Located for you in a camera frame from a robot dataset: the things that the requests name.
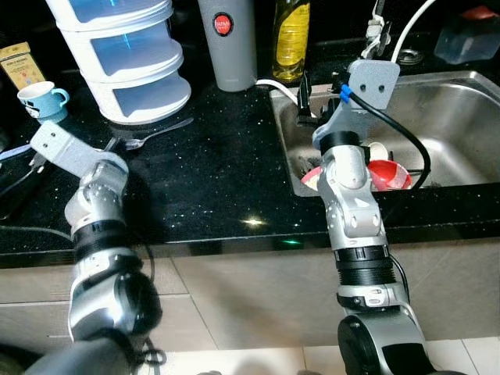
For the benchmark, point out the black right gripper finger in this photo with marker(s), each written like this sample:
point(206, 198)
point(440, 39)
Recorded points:
point(305, 98)

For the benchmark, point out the floral plate with pink rim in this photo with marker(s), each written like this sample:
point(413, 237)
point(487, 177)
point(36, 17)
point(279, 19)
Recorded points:
point(310, 181)

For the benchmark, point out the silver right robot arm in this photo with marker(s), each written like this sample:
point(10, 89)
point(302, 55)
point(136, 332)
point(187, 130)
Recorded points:
point(351, 211)

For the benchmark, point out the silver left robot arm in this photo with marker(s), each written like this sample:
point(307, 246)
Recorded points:
point(94, 203)

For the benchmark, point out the yellow dish soap bottle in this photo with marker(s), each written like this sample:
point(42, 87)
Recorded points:
point(291, 43)

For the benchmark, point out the blue mug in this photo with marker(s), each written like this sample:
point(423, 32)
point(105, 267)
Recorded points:
point(43, 105)

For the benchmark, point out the white plastic scoop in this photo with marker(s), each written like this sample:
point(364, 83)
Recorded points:
point(379, 151)

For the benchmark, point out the chrome faucet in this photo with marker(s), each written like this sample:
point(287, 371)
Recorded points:
point(375, 39)

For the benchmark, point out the round metal counter cap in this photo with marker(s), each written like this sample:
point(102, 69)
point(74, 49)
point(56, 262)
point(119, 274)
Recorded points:
point(408, 56)

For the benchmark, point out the stainless steel sink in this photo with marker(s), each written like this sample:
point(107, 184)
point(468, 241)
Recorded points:
point(453, 117)

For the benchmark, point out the grey thermos with red logo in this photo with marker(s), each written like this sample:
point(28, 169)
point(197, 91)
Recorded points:
point(226, 55)

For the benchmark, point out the red bowl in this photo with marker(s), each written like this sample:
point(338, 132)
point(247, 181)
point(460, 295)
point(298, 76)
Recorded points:
point(387, 176)

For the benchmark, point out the thin black stick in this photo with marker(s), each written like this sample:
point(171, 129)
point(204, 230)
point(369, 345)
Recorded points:
point(416, 172)

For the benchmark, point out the tan cardboard box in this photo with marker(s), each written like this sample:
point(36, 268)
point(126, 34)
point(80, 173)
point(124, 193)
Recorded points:
point(22, 66)

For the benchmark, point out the white stacked plastic container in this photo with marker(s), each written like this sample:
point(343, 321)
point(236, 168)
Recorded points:
point(117, 94)

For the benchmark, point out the clear dispenser with red top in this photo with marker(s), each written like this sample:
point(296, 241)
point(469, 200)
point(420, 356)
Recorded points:
point(469, 43)

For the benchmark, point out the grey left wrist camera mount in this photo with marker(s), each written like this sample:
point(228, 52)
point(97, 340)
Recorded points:
point(62, 148)

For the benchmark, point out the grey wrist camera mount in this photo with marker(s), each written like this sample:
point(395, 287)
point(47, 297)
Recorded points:
point(371, 82)
point(62, 148)

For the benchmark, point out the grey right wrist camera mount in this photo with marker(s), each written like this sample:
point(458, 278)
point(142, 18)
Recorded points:
point(371, 82)

